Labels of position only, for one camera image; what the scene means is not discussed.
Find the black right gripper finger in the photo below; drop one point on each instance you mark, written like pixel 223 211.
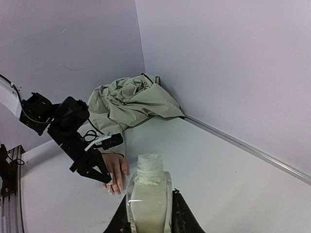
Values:
pixel 183 220

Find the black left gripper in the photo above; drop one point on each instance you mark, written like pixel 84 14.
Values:
pixel 92 165

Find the white nail polish bottle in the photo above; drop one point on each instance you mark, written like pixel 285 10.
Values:
pixel 149 197

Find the white nail polish cap brush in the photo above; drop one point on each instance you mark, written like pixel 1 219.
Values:
pixel 111 181

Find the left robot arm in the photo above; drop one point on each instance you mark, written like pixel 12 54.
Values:
pixel 62 121

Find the mannequin hand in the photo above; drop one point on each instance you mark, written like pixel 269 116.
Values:
pixel 116 165

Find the beige jacket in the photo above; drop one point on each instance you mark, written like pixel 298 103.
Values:
pixel 127 102

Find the aluminium front rail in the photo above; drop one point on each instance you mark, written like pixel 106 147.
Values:
pixel 11 218

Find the aluminium back table rail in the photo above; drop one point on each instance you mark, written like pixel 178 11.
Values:
pixel 252 150

